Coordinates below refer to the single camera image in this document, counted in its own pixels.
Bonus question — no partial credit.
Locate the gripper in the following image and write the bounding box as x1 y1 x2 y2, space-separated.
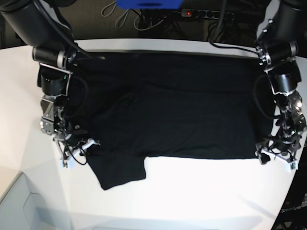
255 138 301 165
53 138 100 165

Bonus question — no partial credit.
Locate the black t-shirt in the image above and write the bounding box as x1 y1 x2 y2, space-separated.
68 53 275 190

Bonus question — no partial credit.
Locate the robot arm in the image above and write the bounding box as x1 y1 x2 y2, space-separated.
0 0 104 168
254 0 307 172

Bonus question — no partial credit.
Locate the blue box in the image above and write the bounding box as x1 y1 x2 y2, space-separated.
117 0 183 9

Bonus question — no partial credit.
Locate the black power strip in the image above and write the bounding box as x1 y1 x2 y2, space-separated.
180 9 220 20

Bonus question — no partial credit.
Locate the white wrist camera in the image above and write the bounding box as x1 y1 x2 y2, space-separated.
61 159 74 169
285 160 298 173

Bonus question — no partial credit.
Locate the white cable on floor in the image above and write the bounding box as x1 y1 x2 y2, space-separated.
100 2 144 31

